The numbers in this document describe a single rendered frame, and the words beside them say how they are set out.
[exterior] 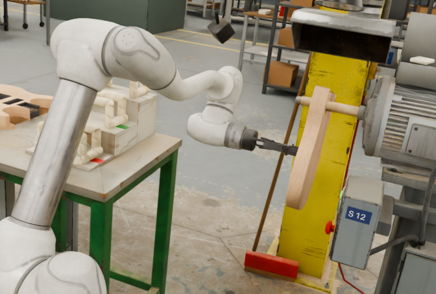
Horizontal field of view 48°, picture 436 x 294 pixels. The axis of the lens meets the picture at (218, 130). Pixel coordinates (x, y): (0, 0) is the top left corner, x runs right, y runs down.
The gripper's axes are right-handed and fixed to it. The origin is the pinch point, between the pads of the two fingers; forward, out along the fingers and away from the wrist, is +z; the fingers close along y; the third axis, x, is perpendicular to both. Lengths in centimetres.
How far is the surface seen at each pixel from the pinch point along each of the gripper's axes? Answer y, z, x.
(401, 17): -439, 24, 161
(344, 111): 6.7, 10.7, 16.1
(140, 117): -8, -64, -2
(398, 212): 11.2, 32.6, -9.8
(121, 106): 0, -69, 0
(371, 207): 34.0, 24.2, -7.7
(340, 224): 31.7, 17.9, -14.5
